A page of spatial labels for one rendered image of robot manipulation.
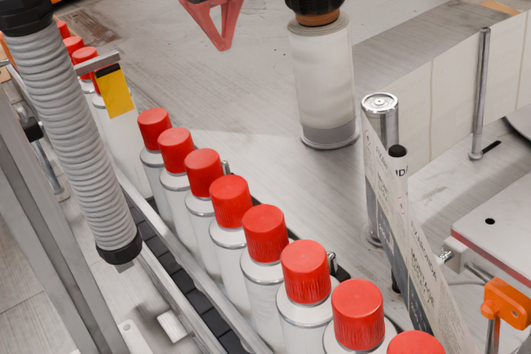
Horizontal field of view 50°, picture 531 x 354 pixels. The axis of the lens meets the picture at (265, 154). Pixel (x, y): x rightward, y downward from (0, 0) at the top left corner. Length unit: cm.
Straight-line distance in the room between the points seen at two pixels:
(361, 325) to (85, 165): 21
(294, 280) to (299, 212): 35
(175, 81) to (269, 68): 20
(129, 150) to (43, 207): 26
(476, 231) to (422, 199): 42
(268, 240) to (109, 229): 12
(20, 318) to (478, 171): 62
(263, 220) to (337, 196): 33
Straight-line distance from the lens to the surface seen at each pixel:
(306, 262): 40
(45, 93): 37
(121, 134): 76
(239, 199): 47
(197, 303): 67
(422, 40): 113
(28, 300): 84
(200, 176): 51
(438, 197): 76
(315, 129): 83
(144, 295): 77
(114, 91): 65
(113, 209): 42
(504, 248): 33
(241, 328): 53
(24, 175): 52
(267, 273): 45
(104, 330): 65
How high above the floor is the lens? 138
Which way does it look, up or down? 36 degrees down
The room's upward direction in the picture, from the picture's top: 11 degrees counter-clockwise
